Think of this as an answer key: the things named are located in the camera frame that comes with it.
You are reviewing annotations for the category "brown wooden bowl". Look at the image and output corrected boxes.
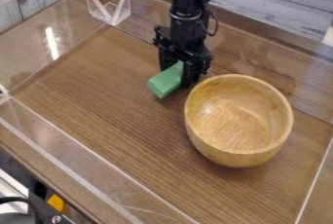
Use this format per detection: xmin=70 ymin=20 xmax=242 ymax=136
xmin=185 ymin=74 xmax=294 ymax=168

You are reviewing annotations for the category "clear acrylic tray wall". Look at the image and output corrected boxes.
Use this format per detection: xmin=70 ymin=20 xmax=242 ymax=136
xmin=0 ymin=85 xmax=199 ymax=224

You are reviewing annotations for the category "clear acrylic corner bracket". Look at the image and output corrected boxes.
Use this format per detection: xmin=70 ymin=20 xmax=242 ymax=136
xmin=86 ymin=0 xmax=131 ymax=26

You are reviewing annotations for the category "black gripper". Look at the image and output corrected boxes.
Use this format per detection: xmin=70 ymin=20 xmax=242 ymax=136
xmin=154 ymin=25 xmax=213 ymax=88

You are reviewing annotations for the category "green rectangular block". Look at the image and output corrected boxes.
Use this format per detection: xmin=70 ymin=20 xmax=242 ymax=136
xmin=147 ymin=61 xmax=183 ymax=98

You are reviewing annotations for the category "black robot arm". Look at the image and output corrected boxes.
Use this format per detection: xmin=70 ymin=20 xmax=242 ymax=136
xmin=154 ymin=0 xmax=218 ymax=87

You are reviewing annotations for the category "yellow and black device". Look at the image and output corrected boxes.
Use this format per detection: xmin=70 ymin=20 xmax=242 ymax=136
xmin=32 ymin=181 xmax=92 ymax=224

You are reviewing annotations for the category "black cable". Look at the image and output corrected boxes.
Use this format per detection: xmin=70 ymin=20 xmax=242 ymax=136
xmin=0 ymin=196 xmax=40 ymax=224

